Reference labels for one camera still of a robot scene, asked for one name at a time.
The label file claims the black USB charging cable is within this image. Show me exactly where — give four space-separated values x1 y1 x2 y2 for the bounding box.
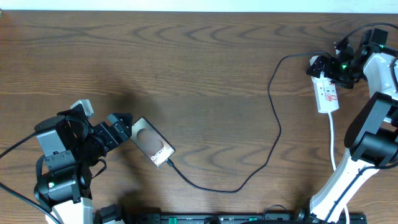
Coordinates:
165 52 332 194

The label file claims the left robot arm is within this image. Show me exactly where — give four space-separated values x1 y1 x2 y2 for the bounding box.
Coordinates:
34 103 133 223

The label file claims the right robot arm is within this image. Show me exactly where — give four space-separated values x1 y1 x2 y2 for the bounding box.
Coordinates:
296 24 397 223

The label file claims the white charger plug adapter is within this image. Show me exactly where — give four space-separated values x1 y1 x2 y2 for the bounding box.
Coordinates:
309 55 319 66

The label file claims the white power strip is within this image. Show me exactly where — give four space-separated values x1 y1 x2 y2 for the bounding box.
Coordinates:
312 77 339 114

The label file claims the white power strip cord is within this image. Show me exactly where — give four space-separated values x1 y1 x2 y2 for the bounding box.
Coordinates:
327 112 351 224

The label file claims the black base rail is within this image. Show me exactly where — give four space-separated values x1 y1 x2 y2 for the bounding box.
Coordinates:
124 208 368 224

